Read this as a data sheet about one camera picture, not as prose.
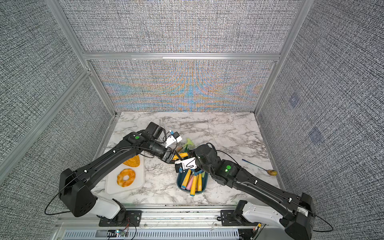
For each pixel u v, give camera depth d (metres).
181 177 0.86
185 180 0.78
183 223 0.73
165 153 0.63
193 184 0.77
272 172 0.87
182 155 0.69
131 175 0.86
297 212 0.39
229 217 0.73
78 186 0.40
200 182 0.82
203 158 0.52
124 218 0.69
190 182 0.78
